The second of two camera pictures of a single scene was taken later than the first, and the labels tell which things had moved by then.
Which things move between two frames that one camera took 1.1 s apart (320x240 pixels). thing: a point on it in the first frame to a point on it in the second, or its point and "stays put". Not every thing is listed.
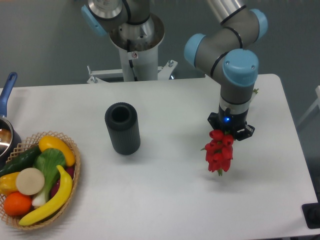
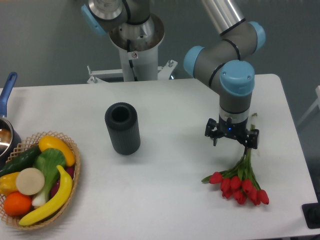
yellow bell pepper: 8,184 stays put
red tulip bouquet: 218,151 to 239,181
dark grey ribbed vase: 122,119 stays put
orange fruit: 17,204 stays put
